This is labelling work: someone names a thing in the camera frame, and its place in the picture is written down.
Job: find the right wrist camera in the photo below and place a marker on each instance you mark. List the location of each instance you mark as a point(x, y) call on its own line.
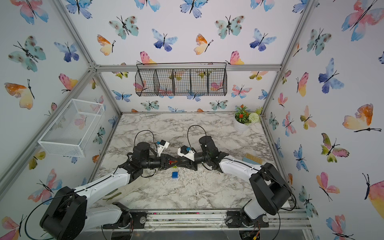
point(186, 152)

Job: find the potted flower plant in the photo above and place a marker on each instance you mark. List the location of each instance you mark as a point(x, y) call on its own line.
point(244, 117)

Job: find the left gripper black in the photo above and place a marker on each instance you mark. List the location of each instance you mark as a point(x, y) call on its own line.
point(164, 163)

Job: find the tan and teal sponge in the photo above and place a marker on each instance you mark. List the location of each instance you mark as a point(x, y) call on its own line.
point(251, 159)

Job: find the white mesh basket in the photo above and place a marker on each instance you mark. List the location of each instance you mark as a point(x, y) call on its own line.
point(71, 130)

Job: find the black wire basket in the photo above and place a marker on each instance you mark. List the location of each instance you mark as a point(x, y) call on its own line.
point(181, 79)

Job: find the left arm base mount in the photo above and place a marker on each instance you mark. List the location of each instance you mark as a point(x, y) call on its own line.
point(128, 219)

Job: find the aluminium front rail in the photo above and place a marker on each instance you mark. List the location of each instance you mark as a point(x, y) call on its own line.
point(199, 220)

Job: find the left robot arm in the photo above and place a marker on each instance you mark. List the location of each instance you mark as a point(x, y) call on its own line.
point(70, 211)

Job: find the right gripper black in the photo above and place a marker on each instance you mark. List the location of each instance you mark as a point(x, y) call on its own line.
point(188, 164)

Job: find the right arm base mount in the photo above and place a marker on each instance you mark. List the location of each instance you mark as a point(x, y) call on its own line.
point(239, 219)

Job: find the blue lego brick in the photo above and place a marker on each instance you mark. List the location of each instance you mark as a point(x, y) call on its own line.
point(175, 175)

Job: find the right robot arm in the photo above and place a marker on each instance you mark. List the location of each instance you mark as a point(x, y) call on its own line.
point(270, 189)

